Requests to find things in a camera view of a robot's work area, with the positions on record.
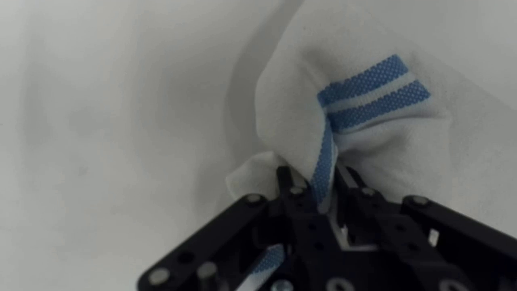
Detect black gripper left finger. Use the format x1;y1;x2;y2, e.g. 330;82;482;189
136;165;343;291

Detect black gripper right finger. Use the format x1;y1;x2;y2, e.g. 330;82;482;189
330;165;517;291

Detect white tea towel blue stripes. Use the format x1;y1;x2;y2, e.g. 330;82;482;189
223;0;517;291

